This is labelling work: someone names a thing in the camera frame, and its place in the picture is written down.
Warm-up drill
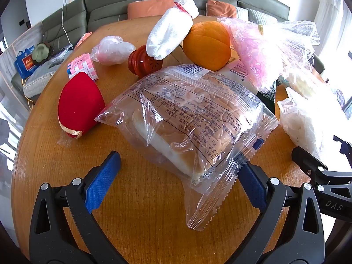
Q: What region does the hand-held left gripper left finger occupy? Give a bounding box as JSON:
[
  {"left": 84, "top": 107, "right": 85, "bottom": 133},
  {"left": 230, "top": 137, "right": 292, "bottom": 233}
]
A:
[{"left": 29, "top": 151, "right": 130, "bottom": 264}]

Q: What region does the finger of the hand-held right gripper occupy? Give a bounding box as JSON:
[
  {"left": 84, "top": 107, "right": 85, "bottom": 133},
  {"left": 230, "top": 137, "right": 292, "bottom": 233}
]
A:
[
  {"left": 291, "top": 146, "right": 352, "bottom": 196},
  {"left": 333, "top": 135, "right": 352, "bottom": 157}
]

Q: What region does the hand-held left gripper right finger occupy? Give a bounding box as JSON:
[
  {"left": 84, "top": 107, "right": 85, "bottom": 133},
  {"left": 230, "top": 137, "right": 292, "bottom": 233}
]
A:
[{"left": 225, "top": 162, "right": 326, "bottom": 264}]

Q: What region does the bread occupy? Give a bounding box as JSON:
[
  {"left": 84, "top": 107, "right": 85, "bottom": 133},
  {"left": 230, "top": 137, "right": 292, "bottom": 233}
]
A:
[{"left": 94, "top": 64, "right": 279, "bottom": 231}]

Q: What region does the white plastic bag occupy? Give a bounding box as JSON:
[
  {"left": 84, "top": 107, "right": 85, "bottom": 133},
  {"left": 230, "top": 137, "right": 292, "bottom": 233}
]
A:
[{"left": 276, "top": 86, "right": 330, "bottom": 160}]

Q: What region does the red felt pouch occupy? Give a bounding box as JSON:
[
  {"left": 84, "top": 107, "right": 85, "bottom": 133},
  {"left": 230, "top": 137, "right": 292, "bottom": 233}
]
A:
[{"left": 58, "top": 71, "right": 106, "bottom": 139}]

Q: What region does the white printed packet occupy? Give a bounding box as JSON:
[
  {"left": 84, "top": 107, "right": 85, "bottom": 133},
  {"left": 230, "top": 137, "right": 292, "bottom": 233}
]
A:
[{"left": 218, "top": 59, "right": 259, "bottom": 91}]

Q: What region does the pink white cube puzzle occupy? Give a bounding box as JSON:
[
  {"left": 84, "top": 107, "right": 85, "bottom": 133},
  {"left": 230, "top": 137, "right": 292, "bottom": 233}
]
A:
[{"left": 67, "top": 53, "right": 99, "bottom": 81}]

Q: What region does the large clear plastic bag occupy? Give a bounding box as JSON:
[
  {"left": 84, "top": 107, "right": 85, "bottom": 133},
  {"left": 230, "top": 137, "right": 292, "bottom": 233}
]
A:
[{"left": 258, "top": 20, "right": 321, "bottom": 88}]

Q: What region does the grey fringed blanket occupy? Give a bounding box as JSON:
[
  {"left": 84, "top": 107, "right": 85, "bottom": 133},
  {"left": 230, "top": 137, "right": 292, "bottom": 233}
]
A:
[{"left": 23, "top": 59, "right": 59, "bottom": 99}]

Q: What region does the red plastic knob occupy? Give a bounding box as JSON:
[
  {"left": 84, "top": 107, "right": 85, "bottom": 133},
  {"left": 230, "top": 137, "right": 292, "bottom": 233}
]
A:
[{"left": 128, "top": 45, "right": 163, "bottom": 78}]

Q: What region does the white curtain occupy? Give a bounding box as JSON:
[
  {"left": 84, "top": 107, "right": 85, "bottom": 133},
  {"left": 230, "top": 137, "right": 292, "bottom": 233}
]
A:
[{"left": 313, "top": 0, "right": 345, "bottom": 50}]

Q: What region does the crumpled clear plastic bag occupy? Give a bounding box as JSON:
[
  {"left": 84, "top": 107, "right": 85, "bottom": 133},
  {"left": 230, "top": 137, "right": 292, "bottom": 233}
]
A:
[{"left": 91, "top": 36, "right": 136, "bottom": 66}]

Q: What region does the pink printed plastic bag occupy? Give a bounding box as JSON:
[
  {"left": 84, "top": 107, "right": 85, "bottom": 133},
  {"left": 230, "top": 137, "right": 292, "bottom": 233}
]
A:
[{"left": 217, "top": 17, "right": 278, "bottom": 94}]

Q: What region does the green hat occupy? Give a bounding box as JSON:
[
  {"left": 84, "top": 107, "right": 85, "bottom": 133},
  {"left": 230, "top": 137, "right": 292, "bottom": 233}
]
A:
[{"left": 31, "top": 42, "right": 54, "bottom": 66}]

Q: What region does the blue shopping bag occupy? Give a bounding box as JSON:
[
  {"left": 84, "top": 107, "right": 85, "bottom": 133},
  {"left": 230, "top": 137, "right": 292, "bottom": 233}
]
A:
[{"left": 14, "top": 45, "right": 37, "bottom": 79}]

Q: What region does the peach cushion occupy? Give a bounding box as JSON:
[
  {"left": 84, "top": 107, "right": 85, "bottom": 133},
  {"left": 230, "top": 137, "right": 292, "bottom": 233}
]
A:
[{"left": 74, "top": 32, "right": 93, "bottom": 49}]

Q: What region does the orange fruit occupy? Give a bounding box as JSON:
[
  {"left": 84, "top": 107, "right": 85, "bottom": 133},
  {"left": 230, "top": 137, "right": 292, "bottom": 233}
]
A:
[{"left": 182, "top": 21, "right": 231, "bottom": 72}]

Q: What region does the grey pillow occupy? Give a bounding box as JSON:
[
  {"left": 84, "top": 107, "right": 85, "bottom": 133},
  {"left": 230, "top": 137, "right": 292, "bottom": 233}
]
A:
[{"left": 246, "top": 8, "right": 278, "bottom": 25}]

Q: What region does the white sock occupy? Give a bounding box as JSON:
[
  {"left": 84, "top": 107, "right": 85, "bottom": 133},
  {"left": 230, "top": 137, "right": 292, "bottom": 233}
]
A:
[{"left": 146, "top": 0, "right": 199, "bottom": 60}]

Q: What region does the white striped pillow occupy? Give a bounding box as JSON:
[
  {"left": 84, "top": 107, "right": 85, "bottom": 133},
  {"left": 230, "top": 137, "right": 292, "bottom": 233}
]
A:
[{"left": 236, "top": 6, "right": 250, "bottom": 20}]

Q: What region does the grey green sofa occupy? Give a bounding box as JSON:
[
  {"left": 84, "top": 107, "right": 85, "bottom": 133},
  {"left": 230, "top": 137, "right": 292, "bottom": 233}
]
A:
[{"left": 41, "top": 0, "right": 292, "bottom": 53}]

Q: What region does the light orange pillow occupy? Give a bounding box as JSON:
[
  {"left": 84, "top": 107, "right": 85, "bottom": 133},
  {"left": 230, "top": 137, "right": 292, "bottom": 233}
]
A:
[{"left": 127, "top": 0, "right": 176, "bottom": 20}]

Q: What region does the dark orange pillow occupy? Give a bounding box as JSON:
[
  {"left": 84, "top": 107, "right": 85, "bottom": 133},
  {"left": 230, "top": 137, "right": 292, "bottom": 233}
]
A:
[{"left": 206, "top": 0, "right": 237, "bottom": 19}]

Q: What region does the yellow cable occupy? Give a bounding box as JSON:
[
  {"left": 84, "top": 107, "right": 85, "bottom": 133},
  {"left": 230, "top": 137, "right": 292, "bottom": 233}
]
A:
[{"left": 21, "top": 77, "right": 35, "bottom": 111}]

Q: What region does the white cable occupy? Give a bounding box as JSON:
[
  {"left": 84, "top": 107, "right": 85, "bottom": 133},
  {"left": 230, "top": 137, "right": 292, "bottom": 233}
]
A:
[{"left": 61, "top": 0, "right": 73, "bottom": 46}]

